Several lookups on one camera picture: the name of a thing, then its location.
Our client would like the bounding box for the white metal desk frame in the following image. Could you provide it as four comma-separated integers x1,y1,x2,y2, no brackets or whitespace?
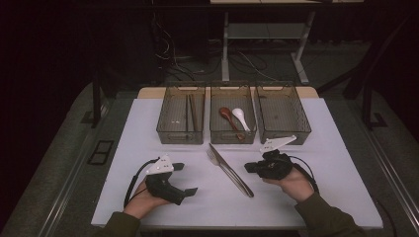
220,10,317,86

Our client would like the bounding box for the white table sheet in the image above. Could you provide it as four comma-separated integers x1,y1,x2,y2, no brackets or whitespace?
90,97,384,230

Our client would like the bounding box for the person's right hand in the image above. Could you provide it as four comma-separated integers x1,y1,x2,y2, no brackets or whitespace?
263,166,315,203

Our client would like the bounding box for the white ceramic spoon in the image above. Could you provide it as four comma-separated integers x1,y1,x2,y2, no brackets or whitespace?
231,108,251,133

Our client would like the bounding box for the metal floor rail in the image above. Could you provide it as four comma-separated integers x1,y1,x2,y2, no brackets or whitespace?
359,121,419,231
36,98,115,237

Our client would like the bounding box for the black metal stand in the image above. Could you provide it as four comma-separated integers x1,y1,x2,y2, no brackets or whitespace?
80,70,112,129
360,82,388,131

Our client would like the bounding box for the brown wooden spoon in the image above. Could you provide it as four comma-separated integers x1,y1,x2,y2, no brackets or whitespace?
218,106,246,141

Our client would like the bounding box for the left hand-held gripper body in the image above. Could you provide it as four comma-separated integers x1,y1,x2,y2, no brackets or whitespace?
144,154,187,206

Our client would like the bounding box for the silver table knife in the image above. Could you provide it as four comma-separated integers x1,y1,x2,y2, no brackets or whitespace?
209,142,255,198

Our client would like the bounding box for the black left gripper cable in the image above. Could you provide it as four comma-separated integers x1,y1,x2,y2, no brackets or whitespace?
124,157,161,209

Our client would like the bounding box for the white floor cable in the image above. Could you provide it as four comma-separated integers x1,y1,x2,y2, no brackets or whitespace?
236,50,278,82

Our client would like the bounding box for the person's left hand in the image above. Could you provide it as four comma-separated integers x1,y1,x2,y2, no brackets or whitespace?
123,181,171,220

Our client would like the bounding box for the black hanging cable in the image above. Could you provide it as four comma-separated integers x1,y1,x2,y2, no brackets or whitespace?
372,196,398,237

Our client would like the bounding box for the transparent brown plastic bin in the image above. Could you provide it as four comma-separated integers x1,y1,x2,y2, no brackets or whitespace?
155,83,207,146
209,83,258,145
254,83,312,146

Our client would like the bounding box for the tangle of black floor cables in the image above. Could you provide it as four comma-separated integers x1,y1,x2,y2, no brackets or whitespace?
151,13,291,83

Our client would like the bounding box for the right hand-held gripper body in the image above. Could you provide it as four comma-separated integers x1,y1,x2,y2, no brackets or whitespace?
255,134,298,182

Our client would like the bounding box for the brown wooden chopstick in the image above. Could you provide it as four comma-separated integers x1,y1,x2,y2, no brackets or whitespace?
191,94,200,132

